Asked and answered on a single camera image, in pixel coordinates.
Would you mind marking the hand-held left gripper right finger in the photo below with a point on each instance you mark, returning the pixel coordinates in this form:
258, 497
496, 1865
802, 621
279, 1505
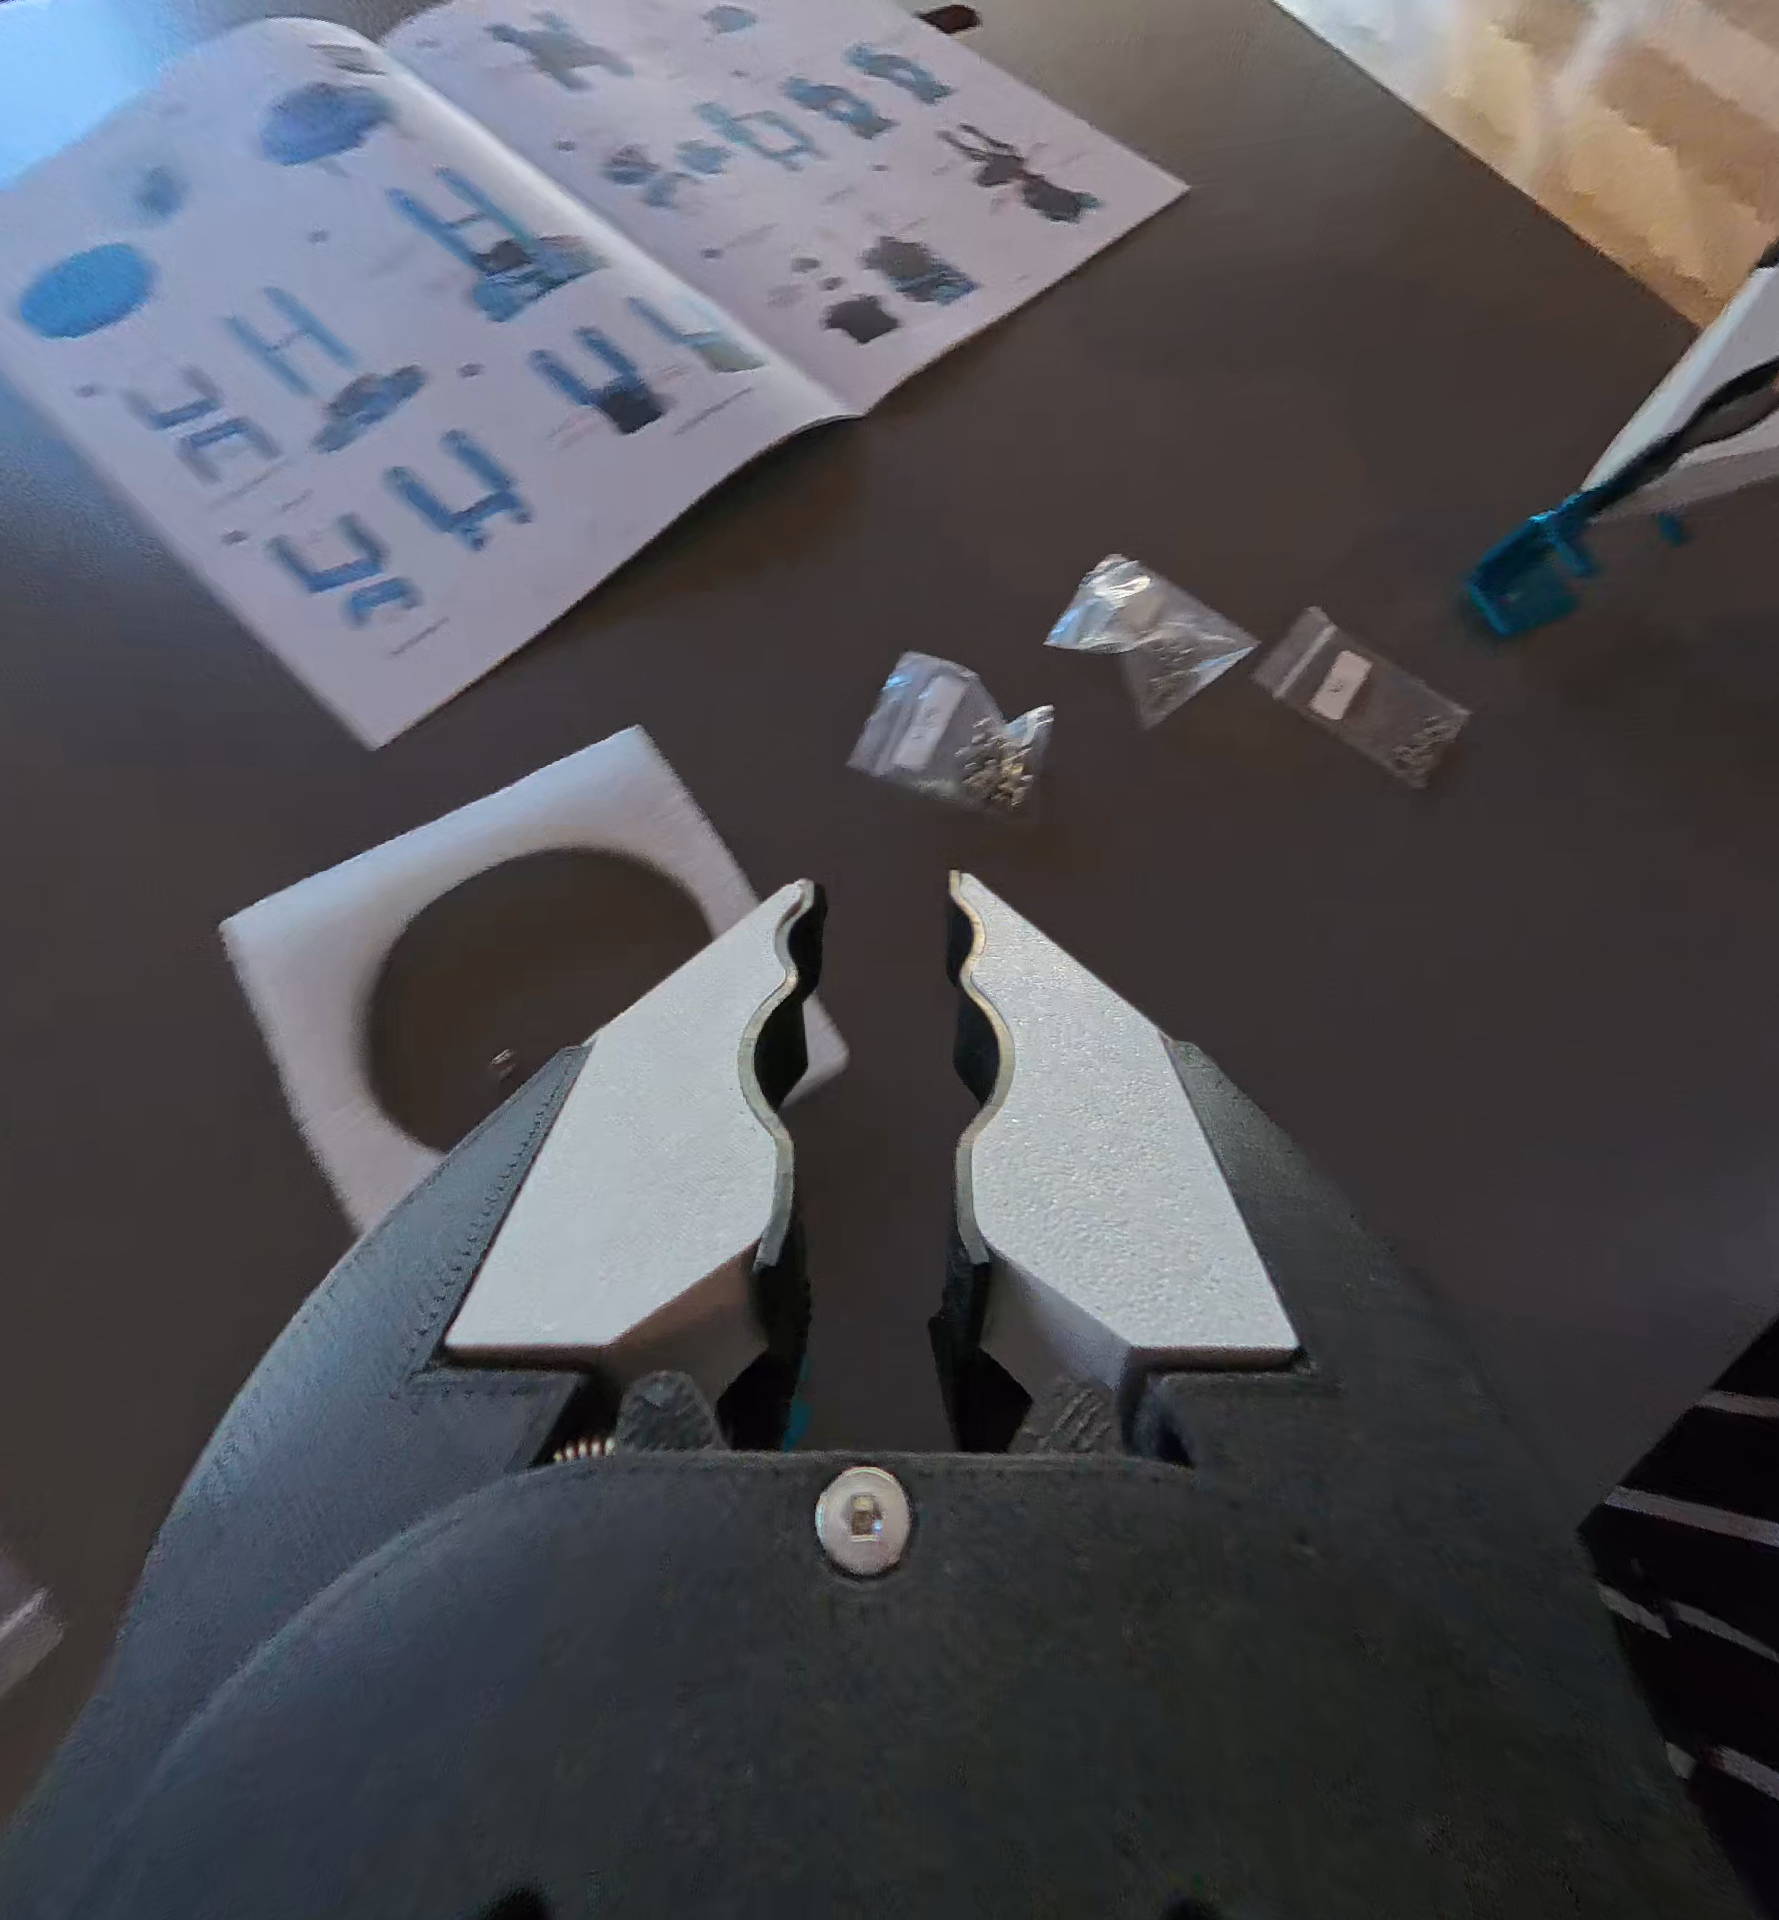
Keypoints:
1131, 1200

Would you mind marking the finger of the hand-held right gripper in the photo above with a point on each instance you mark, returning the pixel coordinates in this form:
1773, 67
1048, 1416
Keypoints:
1683, 391
1759, 449

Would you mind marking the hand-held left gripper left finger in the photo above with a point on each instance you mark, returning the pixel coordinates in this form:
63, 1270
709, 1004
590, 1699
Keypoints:
634, 1185

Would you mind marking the blue metal bracket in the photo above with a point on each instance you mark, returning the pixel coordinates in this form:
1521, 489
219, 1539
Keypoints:
1519, 585

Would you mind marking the clear nut bag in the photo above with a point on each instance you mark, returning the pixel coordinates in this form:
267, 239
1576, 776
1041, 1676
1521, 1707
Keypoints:
1354, 691

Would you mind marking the clear plastic screw bag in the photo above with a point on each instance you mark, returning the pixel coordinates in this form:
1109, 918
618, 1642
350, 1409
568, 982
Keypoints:
949, 736
1152, 639

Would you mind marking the white foam square with hole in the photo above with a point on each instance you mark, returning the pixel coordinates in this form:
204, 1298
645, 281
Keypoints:
304, 959

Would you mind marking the white instruction booklet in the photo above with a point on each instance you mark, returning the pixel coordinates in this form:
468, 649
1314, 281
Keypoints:
453, 630

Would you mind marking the black white striped clothing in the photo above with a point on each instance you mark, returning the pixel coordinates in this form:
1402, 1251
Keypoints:
1759, 1469

